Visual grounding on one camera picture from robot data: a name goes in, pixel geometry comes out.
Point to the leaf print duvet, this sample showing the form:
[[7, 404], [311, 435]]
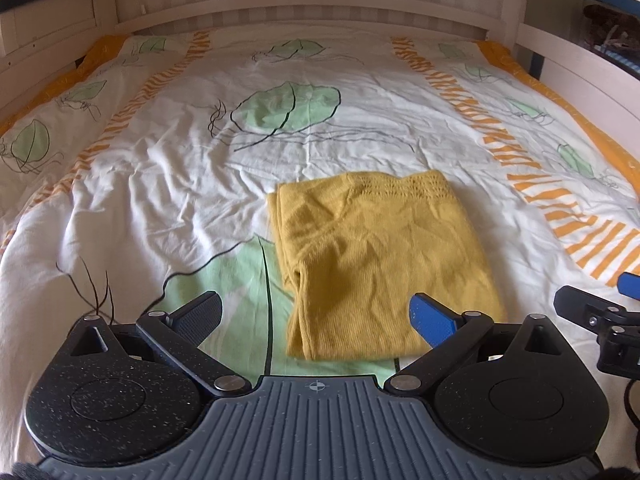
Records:
[[150, 185]]

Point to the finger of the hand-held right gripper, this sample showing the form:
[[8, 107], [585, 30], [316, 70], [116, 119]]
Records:
[[575, 302], [631, 287]]

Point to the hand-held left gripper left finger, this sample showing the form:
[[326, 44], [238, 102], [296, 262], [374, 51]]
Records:
[[200, 317]]

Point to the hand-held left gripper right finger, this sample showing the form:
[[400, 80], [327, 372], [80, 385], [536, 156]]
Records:
[[430, 320]]

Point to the brown plush toy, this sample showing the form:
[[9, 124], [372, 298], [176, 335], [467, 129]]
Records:
[[602, 22]]

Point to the yellow knit sweater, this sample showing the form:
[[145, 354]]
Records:
[[390, 270]]

